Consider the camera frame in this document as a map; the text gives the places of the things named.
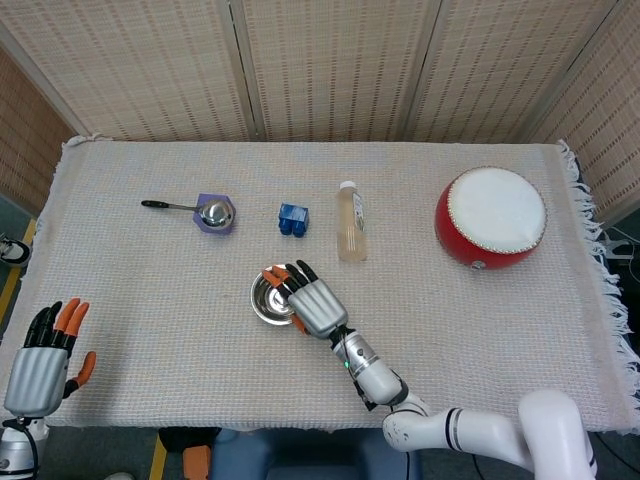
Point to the black and orange box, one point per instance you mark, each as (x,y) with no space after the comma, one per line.
(192,455)

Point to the woven folding screen panel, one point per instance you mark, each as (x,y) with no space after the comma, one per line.
(500,65)
(140,65)
(335,65)
(605,125)
(25,135)

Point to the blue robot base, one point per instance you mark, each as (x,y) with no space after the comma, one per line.
(310,455)

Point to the clear plastic bottle pale liquid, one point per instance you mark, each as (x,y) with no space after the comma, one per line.
(352,225)

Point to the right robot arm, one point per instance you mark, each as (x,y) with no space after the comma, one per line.
(375,377)

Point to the stainless steel bowl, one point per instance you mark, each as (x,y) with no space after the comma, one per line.
(260,314)
(272,300)

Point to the white wheeled device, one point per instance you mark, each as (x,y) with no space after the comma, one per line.
(12,250)

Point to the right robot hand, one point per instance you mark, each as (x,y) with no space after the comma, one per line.
(317,307)

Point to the purple hexagonal block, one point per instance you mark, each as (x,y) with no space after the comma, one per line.
(205,228)

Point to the red drum with white skin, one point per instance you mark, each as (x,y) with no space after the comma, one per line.
(492,212)

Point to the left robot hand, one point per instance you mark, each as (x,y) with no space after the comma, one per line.
(37,380)

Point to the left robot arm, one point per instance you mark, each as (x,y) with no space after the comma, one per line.
(15,450)

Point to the blue toy building brick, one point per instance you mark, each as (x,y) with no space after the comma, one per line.
(293,217)

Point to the beige woven tablecloth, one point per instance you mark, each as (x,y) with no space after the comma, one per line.
(200,350)

